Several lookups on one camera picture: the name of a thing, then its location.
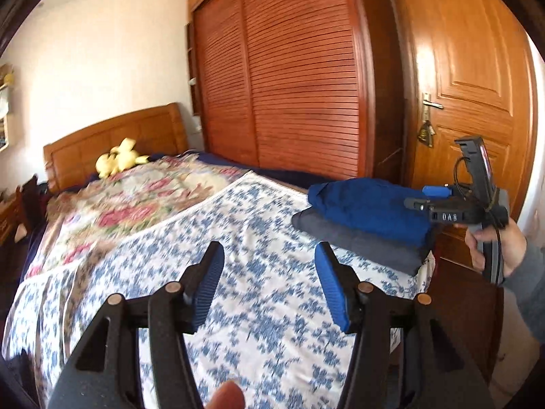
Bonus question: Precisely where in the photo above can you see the blue jacket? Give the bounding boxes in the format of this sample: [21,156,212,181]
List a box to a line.
[308,177,432,247]

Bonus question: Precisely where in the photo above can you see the grey sleeve forearm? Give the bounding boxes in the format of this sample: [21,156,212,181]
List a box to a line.
[503,243,545,344]

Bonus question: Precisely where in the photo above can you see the person's right hand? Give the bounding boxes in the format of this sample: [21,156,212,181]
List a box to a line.
[465,219,528,278]

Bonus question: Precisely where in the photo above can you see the person's left hand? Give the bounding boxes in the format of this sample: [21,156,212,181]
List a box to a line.
[205,380,246,409]

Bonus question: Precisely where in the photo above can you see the grey folded garment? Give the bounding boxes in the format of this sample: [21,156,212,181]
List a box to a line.
[291,208,440,276]

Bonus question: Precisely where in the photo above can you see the wooden door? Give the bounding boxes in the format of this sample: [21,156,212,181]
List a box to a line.
[393,0,538,218]

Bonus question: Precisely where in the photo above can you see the blue floral bed sheet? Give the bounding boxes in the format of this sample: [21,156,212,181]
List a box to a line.
[2,170,435,409]

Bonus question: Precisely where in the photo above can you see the pink floral blanket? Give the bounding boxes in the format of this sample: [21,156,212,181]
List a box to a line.
[23,152,252,280]

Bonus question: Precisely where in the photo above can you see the wooden desk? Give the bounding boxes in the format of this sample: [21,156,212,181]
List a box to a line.
[0,188,30,245]

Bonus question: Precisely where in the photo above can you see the wooden chair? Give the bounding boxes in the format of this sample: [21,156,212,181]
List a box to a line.
[16,175,47,236]

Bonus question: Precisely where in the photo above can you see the wooden louvered wardrobe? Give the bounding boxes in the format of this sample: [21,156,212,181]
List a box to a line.
[185,0,406,182]

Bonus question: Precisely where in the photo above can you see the yellow plush toy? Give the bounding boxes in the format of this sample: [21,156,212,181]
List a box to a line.
[95,138,149,179]

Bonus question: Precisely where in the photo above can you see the wooden headboard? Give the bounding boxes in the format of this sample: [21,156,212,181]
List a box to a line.
[43,103,189,193]

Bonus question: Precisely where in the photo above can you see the brass door handle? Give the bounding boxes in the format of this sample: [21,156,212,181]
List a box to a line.
[418,92,444,148]

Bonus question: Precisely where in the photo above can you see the white wall shelf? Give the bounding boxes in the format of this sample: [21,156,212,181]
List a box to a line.
[0,63,15,151]

